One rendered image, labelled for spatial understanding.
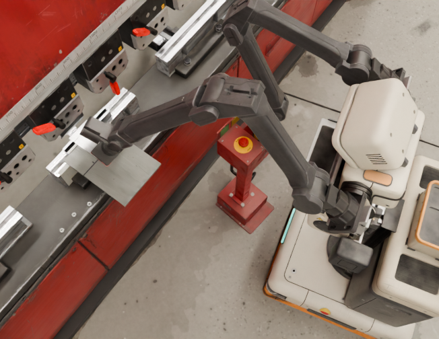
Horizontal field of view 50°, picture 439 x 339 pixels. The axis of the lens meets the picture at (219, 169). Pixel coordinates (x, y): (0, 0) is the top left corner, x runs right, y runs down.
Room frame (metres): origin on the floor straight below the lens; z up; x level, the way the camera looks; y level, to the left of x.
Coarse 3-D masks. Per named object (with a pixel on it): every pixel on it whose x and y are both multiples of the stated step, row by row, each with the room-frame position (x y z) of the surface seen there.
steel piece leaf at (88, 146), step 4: (80, 136) 0.72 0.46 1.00; (76, 140) 0.70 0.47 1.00; (80, 140) 0.70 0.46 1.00; (84, 140) 0.70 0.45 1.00; (88, 140) 0.70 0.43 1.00; (80, 144) 0.69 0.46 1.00; (84, 144) 0.69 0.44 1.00; (88, 144) 0.69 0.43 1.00; (92, 144) 0.69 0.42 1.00; (96, 144) 0.69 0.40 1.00; (84, 148) 0.67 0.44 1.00; (88, 148) 0.67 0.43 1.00; (92, 148) 0.67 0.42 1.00; (88, 152) 0.66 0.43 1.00
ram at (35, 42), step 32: (0, 0) 0.68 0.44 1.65; (32, 0) 0.73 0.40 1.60; (64, 0) 0.79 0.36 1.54; (96, 0) 0.86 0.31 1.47; (0, 32) 0.65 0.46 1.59; (32, 32) 0.71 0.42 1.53; (64, 32) 0.76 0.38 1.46; (0, 64) 0.62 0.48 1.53; (32, 64) 0.67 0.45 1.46; (0, 96) 0.59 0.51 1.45
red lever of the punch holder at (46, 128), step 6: (54, 120) 0.64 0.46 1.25; (60, 120) 0.64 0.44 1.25; (36, 126) 0.59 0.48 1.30; (42, 126) 0.60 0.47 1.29; (48, 126) 0.60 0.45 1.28; (54, 126) 0.61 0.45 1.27; (60, 126) 0.62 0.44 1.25; (36, 132) 0.57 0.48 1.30; (42, 132) 0.58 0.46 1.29; (48, 132) 0.59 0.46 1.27
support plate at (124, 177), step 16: (64, 160) 0.63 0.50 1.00; (80, 160) 0.63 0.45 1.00; (96, 160) 0.63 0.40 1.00; (128, 160) 0.63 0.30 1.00; (144, 160) 0.63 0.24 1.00; (96, 176) 0.57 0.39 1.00; (112, 176) 0.57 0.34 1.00; (128, 176) 0.57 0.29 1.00; (144, 176) 0.57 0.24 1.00; (112, 192) 0.52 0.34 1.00; (128, 192) 0.52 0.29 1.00
